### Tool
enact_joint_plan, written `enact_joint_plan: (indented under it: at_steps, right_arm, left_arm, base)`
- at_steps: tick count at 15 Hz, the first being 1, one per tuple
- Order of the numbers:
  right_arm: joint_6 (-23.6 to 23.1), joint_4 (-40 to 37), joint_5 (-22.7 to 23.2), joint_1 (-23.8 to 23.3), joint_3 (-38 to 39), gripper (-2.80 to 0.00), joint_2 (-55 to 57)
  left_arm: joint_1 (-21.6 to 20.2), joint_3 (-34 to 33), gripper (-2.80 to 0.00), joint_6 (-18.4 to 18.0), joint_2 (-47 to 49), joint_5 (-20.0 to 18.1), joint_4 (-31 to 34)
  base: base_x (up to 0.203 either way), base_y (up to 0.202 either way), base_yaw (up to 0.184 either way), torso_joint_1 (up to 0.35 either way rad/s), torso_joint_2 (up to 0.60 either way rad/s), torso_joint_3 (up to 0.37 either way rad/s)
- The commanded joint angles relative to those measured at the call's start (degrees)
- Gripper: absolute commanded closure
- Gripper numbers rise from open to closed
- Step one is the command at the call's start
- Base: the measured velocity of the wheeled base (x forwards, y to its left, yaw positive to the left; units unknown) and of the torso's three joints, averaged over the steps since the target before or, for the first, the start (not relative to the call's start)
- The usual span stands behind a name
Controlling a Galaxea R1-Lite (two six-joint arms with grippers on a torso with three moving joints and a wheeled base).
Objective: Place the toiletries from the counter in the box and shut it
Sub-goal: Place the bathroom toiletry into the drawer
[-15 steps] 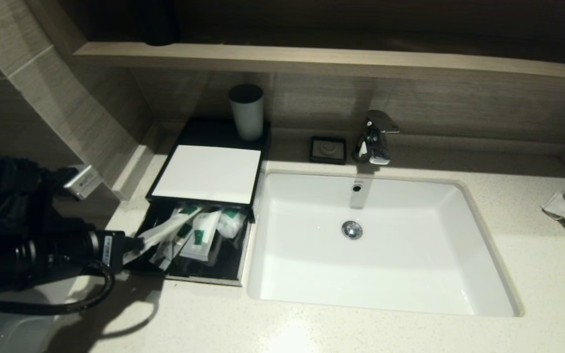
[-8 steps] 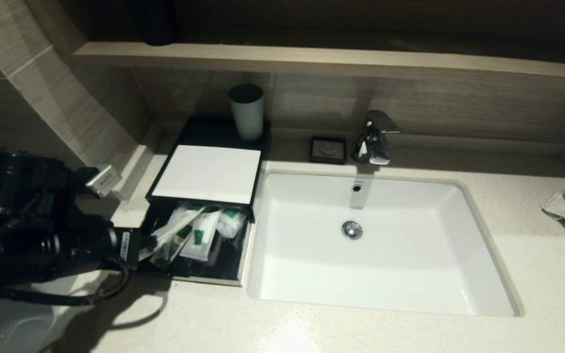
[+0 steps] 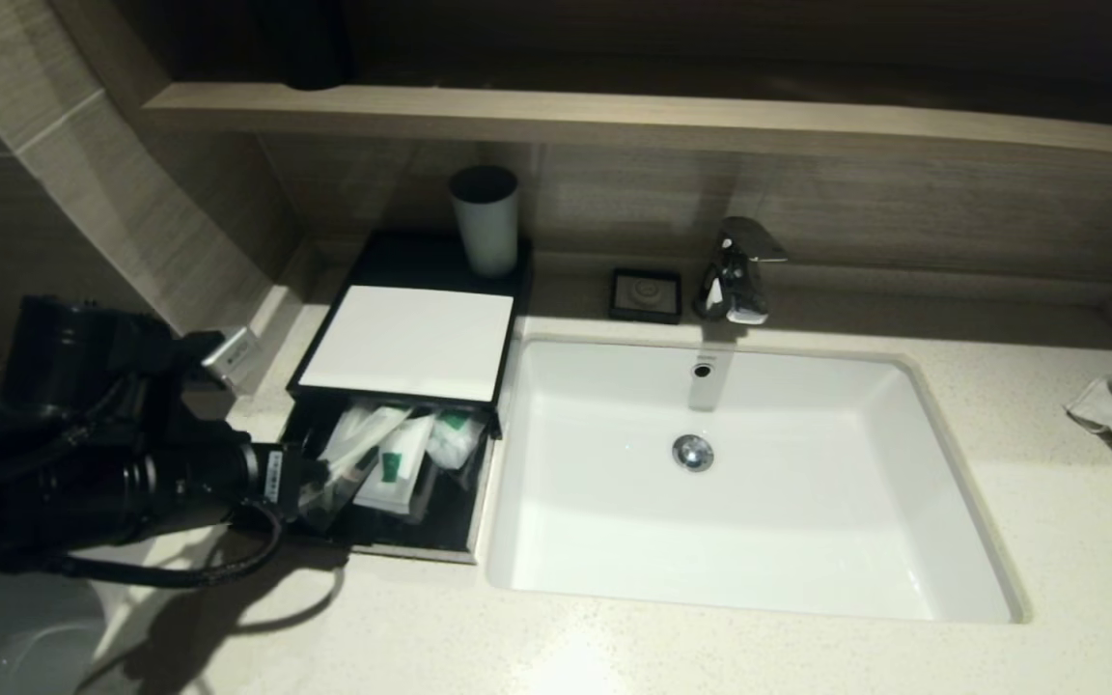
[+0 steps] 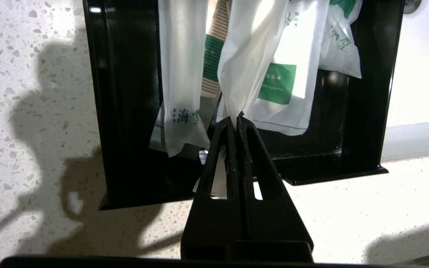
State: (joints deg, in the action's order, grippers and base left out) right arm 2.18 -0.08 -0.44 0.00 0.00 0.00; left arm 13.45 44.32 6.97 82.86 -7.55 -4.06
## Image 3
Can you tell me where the slim long packet green label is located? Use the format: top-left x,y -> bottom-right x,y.
320,405 -> 412,484

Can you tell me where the wide frosted packet green label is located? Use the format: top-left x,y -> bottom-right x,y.
353,412 -> 437,518

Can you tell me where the black sliding drawer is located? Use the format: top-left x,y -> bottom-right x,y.
266,390 -> 498,565

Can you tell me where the shower cap sachet green label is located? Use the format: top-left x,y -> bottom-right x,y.
426,407 -> 486,472

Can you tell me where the black amenity box with drawer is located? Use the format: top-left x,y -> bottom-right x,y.
286,229 -> 534,441

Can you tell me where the small packet green label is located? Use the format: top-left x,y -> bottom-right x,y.
295,405 -> 374,535

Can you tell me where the white rectangular pad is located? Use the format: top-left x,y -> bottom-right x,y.
297,284 -> 516,404

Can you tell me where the grey cup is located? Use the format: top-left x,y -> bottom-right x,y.
448,164 -> 521,281

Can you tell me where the black bottle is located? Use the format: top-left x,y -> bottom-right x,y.
247,0 -> 356,92

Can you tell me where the black square soap dish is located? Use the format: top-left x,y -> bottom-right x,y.
609,266 -> 684,325

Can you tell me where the chrome sink drain stopper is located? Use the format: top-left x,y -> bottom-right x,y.
671,433 -> 715,474

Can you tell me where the white rectangular sink basin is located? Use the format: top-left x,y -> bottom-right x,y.
486,333 -> 1034,626

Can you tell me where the chrome faucet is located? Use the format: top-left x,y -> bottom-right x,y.
692,216 -> 790,326

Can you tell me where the thin black looped cable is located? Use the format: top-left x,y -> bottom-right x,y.
54,502 -> 285,590

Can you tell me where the light wooden wall shelf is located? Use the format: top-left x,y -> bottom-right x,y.
143,81 -> 1112,161

